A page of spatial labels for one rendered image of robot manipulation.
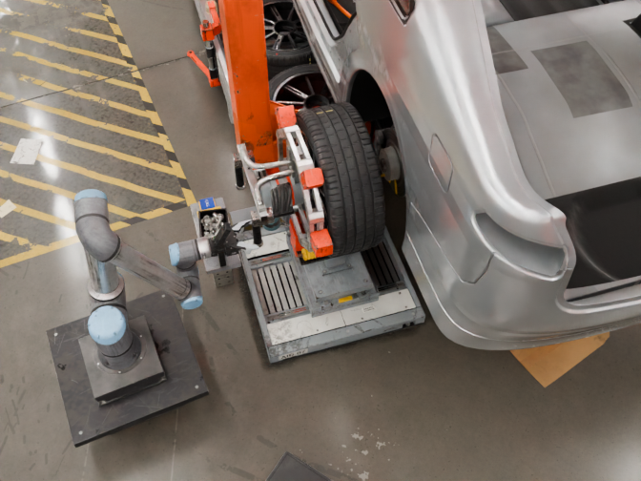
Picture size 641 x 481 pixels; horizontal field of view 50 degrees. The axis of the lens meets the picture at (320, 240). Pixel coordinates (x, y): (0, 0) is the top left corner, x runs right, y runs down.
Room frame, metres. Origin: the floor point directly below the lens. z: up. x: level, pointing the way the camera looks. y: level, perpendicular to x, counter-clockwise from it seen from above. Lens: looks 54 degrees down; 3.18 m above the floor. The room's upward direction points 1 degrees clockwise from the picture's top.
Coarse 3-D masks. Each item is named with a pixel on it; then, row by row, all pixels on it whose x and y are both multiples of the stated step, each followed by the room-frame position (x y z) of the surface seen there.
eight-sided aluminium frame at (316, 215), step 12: (288, 132) 2.07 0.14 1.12; (288, 144) 2.03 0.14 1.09; (300, 144) 2.00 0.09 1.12; (288, 168) 2.22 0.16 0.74; (300, 168) 1.88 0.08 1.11; (312, 168) 1.89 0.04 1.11; (300, 180) 1.85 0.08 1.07; (300, 204) 2.09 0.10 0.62; (300, 216) 2.03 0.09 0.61; (312, 216) 1.75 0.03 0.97; (312, 228) 1.74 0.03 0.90; (300, 240) 1.87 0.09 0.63
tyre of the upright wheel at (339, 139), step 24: (312, 120) 2.09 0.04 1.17; (336, 120) 2.08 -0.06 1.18; (360, 120) 2.08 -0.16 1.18; (312, 144) 1.99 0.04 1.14; (336, 144) 1.96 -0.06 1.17; (360, 144) 1.97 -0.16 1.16; (336, 168) 1.87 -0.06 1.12; (360, 168) 1.88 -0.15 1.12; (336, 192) 1.79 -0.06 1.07; (360, 192) 1.81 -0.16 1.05; (336, 216) 1.74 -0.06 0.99; (360, 216) 1.75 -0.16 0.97; (384, 216) 1.78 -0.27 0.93; (336, 240) 1.71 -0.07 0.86; (360, 240) 1.74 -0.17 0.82
